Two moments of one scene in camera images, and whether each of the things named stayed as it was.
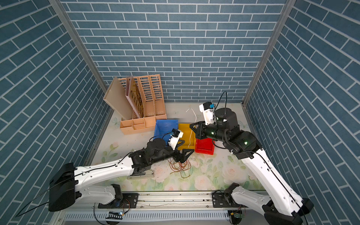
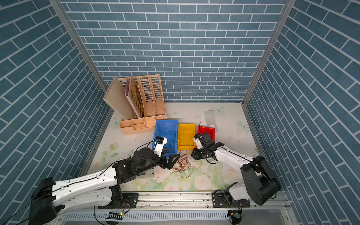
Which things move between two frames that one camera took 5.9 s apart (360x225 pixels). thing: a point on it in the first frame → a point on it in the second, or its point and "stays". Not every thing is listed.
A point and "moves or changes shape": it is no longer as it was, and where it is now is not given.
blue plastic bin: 163,128 stays
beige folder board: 115,97 stays
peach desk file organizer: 151,93 stays
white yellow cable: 195,118 moves or changes shape
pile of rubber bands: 178,167 stays
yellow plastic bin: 189,137 stays
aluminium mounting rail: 176,208 stays
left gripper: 182,158 → 168,164
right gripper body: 205,132 → 200,153
